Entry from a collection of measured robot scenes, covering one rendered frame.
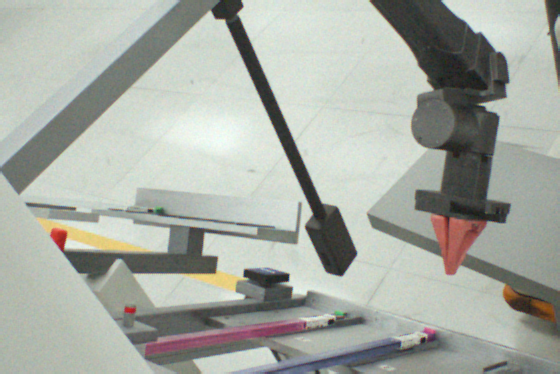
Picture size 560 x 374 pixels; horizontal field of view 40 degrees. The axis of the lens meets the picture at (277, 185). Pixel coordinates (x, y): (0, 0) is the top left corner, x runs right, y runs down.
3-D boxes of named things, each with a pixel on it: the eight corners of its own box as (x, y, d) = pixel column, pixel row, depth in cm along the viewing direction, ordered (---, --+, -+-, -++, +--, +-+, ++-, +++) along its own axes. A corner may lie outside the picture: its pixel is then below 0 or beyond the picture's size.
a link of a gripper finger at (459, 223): (455, 281, 93) (467, 203, 92) (403, 267, 98) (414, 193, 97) (479, 277, 98) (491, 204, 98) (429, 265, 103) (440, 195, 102)
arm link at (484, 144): (509, 109, 96) (468, 105, 100) (483, 102, 91) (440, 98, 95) (500, 164, 96) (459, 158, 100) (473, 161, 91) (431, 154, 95)
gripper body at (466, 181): (487, 218, 91) (498, 155, 90) (411, 203, 97) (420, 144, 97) (510, 218, 96) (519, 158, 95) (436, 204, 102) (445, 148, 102)
